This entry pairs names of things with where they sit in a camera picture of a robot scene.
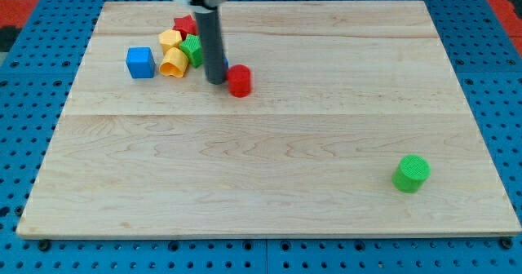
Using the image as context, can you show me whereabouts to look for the red cylinder block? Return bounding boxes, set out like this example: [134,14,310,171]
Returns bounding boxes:
[226,64,252,98]

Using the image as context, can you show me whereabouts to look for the wooden board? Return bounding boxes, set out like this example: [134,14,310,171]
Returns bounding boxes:
[17,1,521,240]

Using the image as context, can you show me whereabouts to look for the green star block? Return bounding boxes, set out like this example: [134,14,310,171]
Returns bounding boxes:
[179,34,203,68]

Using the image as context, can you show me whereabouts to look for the yellow heart block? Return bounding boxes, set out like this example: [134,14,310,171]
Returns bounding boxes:
[159,47,188,77]

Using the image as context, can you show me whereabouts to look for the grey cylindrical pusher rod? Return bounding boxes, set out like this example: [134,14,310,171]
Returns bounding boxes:
[194,9,227,85]

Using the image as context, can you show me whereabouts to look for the red star block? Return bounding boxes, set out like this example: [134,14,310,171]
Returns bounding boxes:
[172,15,198,40]

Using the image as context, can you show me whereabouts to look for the yellow hexagon block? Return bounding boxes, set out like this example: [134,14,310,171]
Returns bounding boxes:
[158,29,183,54]

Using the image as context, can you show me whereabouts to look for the blue cube block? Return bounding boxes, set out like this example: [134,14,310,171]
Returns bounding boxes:
[126,47,156,79]

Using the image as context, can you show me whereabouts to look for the green cylinder block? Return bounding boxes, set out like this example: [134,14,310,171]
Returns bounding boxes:
[391,154,431,193]

